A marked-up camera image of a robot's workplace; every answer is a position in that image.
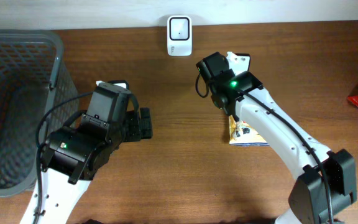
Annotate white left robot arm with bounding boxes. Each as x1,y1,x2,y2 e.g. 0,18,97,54
21,80,153,223

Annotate grey plastic mesh basket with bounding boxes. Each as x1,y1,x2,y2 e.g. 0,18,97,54
0,30,79,197

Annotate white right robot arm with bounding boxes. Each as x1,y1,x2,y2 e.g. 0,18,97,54
196,52,357,224

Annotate white barcode scanner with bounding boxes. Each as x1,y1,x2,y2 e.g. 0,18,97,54
167,15,193,57

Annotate beige wet wipes pack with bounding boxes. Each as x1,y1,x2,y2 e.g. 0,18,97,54
228,116,269,146

